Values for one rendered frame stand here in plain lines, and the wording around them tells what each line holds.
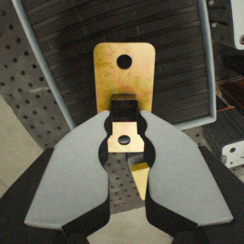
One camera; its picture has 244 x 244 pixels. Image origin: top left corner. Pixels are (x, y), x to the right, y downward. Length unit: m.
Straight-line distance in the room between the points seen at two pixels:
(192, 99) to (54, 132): 0.67
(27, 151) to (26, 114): 1.18
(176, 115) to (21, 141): 1.76
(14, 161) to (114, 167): 1.41
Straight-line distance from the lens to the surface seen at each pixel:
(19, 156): 2.03
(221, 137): 0.40
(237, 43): 0.25
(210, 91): 0.18
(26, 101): 0.77
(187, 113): 0.19
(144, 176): 0.24
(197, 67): 0.18
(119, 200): 1.07
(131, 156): 0.24
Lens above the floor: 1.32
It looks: 58 degrees down
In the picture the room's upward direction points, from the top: 179 degrees clockwise
